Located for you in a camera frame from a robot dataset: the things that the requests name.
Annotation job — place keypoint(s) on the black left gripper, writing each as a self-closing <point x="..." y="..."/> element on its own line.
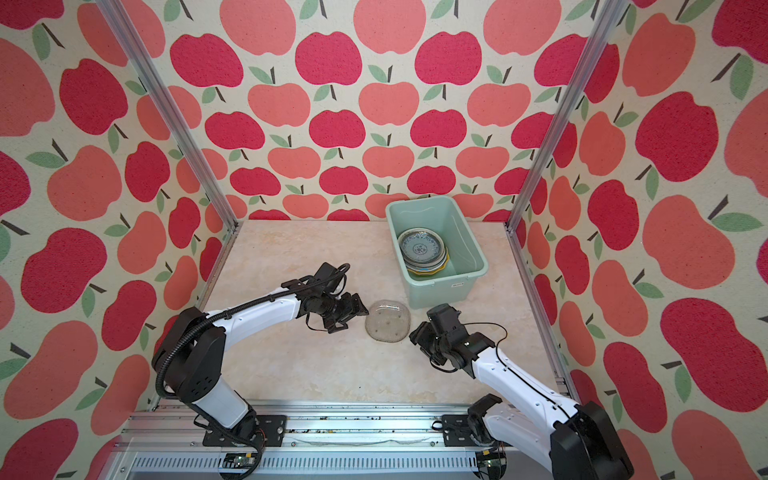
<point x="350" y="311"/>

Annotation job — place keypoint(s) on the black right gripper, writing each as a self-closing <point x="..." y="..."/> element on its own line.
<point x="419" y="334"/>

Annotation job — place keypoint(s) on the clear glass square plate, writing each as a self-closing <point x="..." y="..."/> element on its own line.
<point x="388" y="321"/>

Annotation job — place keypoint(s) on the cream plate brown rim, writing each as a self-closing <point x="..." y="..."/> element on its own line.
<point x="441" y="261"/>

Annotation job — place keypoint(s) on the yellow dotted scalloped plate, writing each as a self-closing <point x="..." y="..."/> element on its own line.
<point x="426" y="272"/>

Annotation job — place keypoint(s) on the blue floral patterned plate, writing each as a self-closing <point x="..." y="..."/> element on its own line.
<point x="421" y="247"/>

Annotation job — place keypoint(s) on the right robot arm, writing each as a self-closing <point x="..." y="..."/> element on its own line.
<point x="540" y="408"/>

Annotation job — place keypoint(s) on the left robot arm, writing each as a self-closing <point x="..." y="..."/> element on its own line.
<point x="188" y="362"/>

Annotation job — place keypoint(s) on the mint green plastic bin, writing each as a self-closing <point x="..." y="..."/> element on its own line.
<point x="466" y="262"/>

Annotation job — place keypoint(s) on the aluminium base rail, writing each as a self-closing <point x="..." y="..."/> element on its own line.
<point x="314" y="441"/>

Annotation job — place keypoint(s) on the aluminium corner post left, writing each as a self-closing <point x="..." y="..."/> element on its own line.
<point x="130" y="40"/>

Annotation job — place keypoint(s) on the aluminium corner post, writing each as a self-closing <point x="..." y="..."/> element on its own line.
<point x="605" y="24"/>
<point x="130" y="40"/>

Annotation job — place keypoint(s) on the aluminium corner post right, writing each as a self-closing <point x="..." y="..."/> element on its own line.
<point x="605" y="24"/>

